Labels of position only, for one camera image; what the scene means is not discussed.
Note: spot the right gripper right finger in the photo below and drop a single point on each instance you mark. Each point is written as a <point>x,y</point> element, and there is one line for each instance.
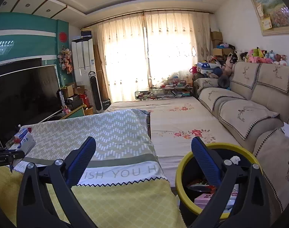
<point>251,207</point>

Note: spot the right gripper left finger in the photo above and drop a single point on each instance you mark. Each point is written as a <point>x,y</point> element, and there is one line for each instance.
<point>35,207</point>

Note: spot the pink strawberry milk carton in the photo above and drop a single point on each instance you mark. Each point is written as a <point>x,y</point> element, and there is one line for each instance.
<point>203,199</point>

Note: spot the red tray with box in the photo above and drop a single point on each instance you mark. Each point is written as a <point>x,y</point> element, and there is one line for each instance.
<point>23,140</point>

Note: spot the large black television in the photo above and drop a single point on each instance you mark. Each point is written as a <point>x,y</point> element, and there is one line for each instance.
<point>27,97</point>

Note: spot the floral bed sheet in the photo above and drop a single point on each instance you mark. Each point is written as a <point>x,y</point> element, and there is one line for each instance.
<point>174,122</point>

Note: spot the beige sofa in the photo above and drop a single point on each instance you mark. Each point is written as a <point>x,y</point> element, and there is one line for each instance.
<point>254,109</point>

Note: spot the black tower fan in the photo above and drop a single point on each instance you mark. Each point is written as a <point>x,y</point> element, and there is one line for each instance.
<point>95,92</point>

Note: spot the artificial flower decoration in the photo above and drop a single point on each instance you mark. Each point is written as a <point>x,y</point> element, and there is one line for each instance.
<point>65,60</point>

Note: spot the white standing air conditioner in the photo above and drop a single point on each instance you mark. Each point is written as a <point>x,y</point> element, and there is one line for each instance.
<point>83,62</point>

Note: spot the glass coffee table clutter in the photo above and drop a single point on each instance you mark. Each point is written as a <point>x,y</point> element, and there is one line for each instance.
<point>175,90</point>

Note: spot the pile of plush toys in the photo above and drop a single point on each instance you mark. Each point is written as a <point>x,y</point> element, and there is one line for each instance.
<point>220,67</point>

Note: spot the stacked cardboard boxes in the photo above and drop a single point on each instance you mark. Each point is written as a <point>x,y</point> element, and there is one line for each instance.
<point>218,43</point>

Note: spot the cream window curtains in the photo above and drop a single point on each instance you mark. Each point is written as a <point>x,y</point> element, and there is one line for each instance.
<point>150,49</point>

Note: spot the framed landscape painting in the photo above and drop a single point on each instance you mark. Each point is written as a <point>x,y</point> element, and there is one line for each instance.
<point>273,16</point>

